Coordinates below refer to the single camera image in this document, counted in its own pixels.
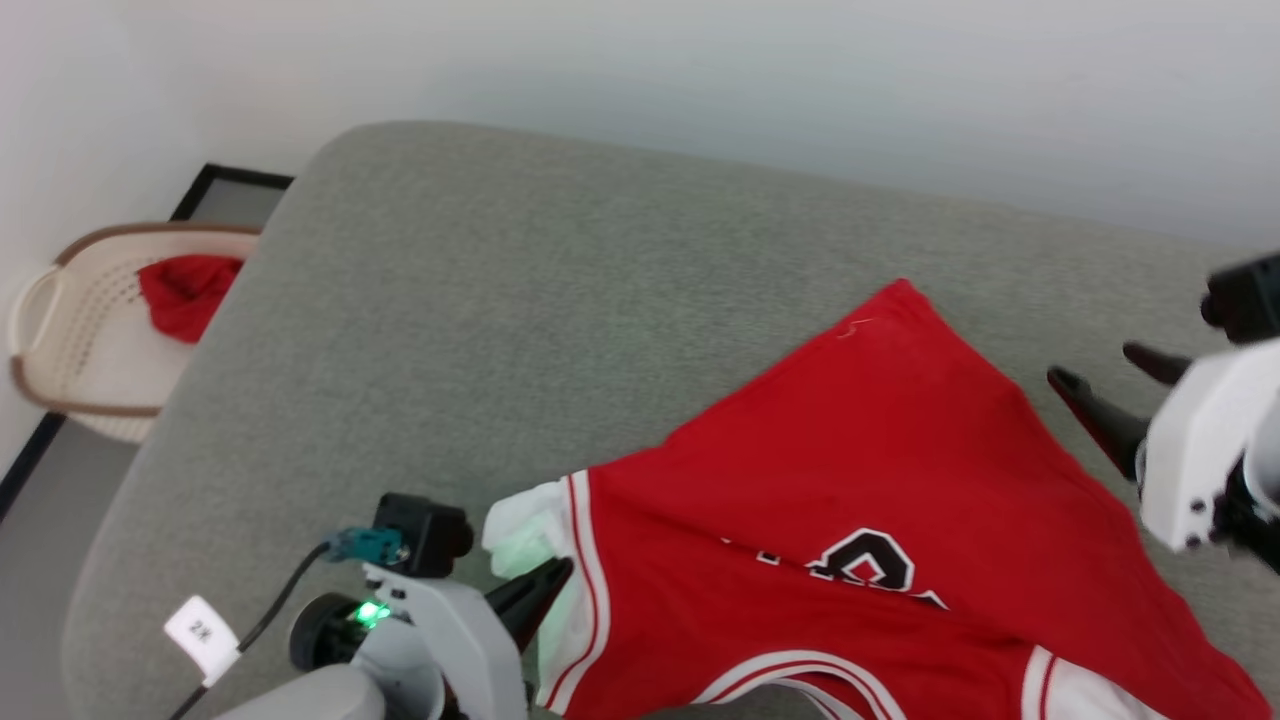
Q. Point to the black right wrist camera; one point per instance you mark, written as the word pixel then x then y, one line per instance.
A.
pixel 1245 300

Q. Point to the cream plastic laundry basket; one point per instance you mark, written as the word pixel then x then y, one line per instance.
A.
pixel 80 340

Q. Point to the red and white basketball jersey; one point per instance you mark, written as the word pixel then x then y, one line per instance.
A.
pixel 880 450

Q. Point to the grey fabric sofa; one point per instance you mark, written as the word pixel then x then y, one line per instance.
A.
pixel 500 300

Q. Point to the red cloth in basket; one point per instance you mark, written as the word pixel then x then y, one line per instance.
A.
pixel 185 290

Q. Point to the grey white left gripper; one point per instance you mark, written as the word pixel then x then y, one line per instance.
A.
pixel 460 640

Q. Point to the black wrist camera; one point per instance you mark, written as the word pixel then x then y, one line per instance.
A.
pixel 420 535
pixel 1245 300

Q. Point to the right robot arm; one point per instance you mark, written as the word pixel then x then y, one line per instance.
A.
pixel 1255 510

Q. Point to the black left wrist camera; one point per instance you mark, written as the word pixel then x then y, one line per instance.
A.
pixel 420 535

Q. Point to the black rimmed floor frame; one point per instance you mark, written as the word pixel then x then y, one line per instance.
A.
pixel 250 176

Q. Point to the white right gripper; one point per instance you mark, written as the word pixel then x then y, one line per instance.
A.
pixel 1200 440

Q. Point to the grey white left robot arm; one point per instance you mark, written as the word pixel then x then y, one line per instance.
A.
pixel 320 690

